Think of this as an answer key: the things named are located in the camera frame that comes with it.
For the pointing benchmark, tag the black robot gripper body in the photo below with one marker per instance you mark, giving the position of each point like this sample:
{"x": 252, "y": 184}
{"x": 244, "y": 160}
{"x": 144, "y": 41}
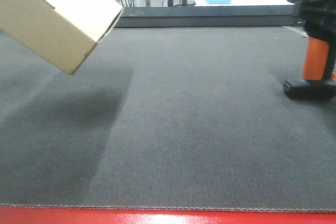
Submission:
{"x": 318, "y": 17}

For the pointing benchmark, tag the orange black barcode scanner gun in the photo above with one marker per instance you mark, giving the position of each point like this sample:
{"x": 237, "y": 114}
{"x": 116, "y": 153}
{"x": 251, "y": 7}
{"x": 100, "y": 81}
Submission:
{"x": 318, "y": 79}

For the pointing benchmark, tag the brown cardboard package box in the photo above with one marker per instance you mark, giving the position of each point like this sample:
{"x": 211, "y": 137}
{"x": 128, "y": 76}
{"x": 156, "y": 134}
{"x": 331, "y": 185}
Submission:
{"x": 63, "y": 32}

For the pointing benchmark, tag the blue tray on table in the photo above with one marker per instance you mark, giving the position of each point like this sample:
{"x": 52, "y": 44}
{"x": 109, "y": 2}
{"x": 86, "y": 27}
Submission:
{"x": 218, "y": 2}

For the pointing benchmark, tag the white background work table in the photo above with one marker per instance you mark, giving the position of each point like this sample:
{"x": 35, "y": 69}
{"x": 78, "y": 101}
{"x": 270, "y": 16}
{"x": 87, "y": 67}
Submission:
{"x": 201, "y": 3}

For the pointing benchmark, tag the dark grey conveyor belt mat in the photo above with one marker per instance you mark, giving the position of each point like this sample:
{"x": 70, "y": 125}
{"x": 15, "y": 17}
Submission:
{"x": 177, "y": 118}

